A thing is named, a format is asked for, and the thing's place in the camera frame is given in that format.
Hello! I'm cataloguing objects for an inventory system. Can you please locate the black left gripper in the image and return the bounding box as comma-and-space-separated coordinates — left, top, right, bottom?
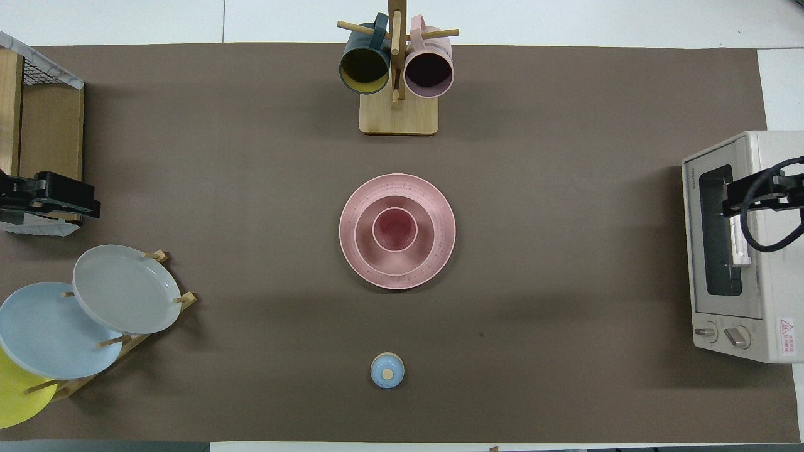
0, 169, 102, 220

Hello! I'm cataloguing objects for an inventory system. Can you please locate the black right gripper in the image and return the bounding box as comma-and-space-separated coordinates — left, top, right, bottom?
721, 164, 804, 218

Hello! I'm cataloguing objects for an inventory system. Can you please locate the pink bowl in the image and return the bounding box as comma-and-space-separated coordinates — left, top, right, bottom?
354, 195, 436, 276

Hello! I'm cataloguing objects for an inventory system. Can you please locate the pink tumbler cup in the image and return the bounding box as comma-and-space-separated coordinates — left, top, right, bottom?
372, 207, 419, 253

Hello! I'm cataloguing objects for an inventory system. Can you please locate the beige toaster oven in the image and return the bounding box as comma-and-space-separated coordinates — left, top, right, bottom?
682, 130, 804, 363

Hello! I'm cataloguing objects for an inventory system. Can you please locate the grey plate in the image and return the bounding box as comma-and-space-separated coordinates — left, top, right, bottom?
72, 244, 182, 335

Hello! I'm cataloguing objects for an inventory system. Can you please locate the light blue plate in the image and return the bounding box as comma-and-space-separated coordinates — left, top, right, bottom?
0, 282, 124, 380

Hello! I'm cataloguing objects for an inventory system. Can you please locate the wooden plate rack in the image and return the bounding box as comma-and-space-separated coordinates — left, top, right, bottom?
25, 250, 197, 402

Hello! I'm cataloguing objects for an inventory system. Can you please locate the brown table mat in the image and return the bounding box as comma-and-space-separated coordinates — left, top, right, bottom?
0, 43, 797, 443

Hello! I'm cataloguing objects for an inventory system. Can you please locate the yellow plate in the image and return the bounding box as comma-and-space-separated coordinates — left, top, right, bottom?
0, 347, 58, 430

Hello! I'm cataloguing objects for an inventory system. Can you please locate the pink speckled plate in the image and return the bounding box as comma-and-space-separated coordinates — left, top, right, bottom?
339, 174, 457, 291

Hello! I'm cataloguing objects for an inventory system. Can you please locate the dark green mug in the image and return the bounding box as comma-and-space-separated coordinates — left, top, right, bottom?
339, 13, 392, 95

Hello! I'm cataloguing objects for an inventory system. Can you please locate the pink mug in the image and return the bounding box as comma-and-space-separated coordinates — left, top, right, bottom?
404, 15, 455, 99

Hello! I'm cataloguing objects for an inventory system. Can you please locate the wooden mug tree stand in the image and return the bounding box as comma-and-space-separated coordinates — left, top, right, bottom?
337, 0, 460, 136

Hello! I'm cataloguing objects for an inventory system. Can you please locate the small blue lidded jar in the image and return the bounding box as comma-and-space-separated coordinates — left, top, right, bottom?
370, 352, 405, 389

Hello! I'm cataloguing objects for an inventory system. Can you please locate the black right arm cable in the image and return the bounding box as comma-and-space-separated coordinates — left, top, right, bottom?
741, 155, 804, 254

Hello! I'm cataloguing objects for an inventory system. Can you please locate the wooden shelf with wire mesh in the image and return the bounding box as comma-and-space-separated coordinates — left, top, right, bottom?
0, 30, 85, 237

